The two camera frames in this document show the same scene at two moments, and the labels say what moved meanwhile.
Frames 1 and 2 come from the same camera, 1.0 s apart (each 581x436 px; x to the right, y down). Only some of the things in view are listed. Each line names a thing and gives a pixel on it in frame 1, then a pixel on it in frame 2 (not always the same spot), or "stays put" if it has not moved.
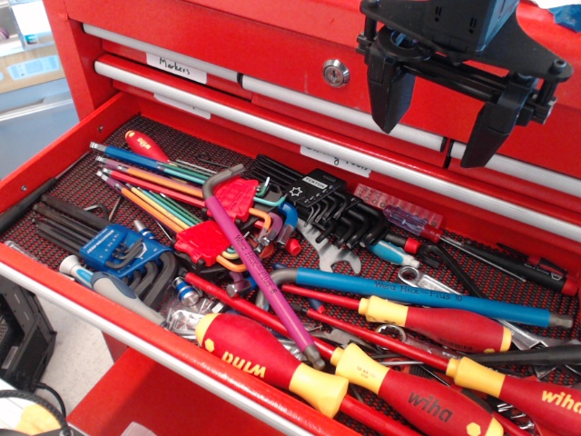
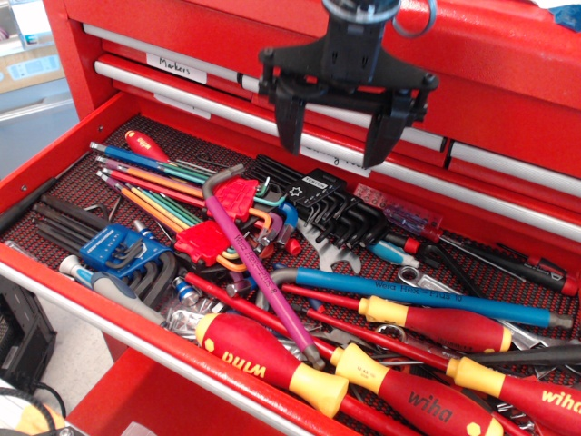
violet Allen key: [248, 251] stays put
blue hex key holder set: [115, 249] stays put
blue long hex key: [129, 155] stays put
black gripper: [483, 43] to [349, 59]
